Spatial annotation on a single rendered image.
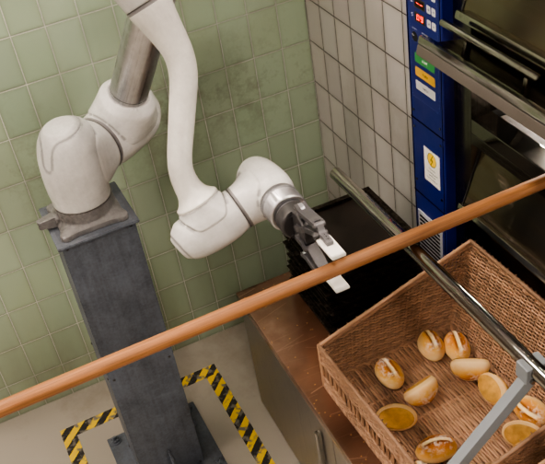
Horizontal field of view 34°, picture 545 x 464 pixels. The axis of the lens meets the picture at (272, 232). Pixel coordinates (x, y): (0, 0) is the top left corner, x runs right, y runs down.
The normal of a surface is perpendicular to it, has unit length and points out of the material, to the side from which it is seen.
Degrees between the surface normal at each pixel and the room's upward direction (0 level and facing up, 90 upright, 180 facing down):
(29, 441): 0
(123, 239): 90
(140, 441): 90
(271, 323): 0
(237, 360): 0
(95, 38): 90
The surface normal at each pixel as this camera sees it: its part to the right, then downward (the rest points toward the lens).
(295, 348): -0.14, -0.79
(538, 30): -0.89, 0.06
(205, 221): 0.13, 0.12
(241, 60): 0.41, 0.51
